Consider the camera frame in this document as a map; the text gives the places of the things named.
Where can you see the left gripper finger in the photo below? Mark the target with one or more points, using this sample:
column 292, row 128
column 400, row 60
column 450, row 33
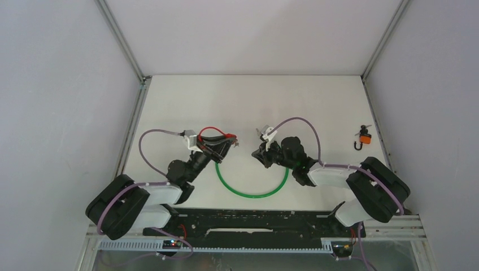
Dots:
column 219, row 151
column 214, row 140

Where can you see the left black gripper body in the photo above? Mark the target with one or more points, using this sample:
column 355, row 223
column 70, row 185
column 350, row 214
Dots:
column 197, row 161

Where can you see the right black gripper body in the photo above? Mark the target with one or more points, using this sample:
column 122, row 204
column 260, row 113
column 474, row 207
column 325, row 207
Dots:
column 275, row 155

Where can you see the green cable lock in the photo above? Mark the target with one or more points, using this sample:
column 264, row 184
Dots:
column 252, row 196

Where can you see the red cable lock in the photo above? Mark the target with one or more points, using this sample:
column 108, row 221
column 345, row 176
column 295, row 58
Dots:
column 216, row 130

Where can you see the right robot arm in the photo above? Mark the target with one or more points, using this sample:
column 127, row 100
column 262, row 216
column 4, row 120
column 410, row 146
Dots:
column 379, row 193

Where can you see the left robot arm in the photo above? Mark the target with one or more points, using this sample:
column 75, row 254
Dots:
column 125, row 204

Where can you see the orange padlock with keys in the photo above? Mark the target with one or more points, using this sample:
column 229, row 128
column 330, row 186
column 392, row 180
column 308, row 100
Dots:
column 364, row 137

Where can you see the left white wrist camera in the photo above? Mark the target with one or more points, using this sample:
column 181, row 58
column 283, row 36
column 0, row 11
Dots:
column 190, row 138

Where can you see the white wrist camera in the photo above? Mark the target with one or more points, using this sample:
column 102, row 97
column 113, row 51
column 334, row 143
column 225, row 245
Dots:
column 267, row 135
column 190, row 138

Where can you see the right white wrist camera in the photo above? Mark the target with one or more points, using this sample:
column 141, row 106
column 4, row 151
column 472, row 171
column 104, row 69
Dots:
column 267, row 135

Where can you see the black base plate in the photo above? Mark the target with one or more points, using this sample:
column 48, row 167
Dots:
column 257, row 229

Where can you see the left aluminium corner post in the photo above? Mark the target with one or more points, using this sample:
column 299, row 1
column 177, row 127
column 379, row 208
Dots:
column 118, row 34

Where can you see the aluminium corner post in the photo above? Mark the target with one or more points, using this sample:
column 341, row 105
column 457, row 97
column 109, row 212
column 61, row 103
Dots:
column 387, row 34
column 118, row 34

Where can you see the grey cable duct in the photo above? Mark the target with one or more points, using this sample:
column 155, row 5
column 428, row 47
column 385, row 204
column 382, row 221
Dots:
column 165, row 245

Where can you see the aluminium front frame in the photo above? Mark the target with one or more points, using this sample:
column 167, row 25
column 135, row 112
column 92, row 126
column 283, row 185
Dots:
column 408, row 228

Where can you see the right aluminium corner post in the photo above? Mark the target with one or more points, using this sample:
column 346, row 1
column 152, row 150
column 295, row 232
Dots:
column 387, row 34

